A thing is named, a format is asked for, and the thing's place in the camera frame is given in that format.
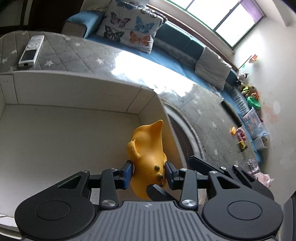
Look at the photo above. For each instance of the grey cardboard storage box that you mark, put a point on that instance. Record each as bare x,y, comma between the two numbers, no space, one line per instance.
55,124

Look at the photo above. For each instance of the blue sofa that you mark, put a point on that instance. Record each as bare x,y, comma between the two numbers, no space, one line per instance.
169,39

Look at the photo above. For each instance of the window with green frame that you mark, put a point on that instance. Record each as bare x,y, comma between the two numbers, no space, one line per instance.
230,21

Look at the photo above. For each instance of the round black induction cooker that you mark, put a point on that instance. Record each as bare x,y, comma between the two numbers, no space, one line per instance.
188,139

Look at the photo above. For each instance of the butterfly print pillow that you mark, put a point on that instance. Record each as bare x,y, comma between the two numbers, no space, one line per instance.
131,25

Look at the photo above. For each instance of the green plastic bowl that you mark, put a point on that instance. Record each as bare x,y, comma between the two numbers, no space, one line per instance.
253,103

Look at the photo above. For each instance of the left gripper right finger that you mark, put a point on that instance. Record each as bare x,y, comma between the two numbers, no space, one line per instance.
188,181

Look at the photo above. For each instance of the orange dinosaur toy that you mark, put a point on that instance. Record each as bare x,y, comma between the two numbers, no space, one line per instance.
145,150

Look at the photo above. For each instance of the silver remote control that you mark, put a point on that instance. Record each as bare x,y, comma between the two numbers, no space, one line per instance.
31,51

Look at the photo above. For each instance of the grey white cushion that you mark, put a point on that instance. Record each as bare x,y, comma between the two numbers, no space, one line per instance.
212,68

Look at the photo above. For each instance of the pink small toy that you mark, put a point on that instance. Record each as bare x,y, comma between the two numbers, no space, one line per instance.
241,135

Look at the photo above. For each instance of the stuffed animal pile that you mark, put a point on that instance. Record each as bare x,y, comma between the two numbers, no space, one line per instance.
247,90

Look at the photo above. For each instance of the small yellow toy car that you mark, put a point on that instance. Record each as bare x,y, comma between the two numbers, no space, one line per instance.
242,146

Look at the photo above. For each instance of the clear plastic toy box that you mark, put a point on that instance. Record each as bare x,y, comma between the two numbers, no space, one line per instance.
254,125

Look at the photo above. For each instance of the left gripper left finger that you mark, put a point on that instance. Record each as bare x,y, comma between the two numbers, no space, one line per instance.
109,181

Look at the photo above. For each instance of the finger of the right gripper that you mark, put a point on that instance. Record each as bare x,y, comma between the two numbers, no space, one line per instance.
156,193
202,167

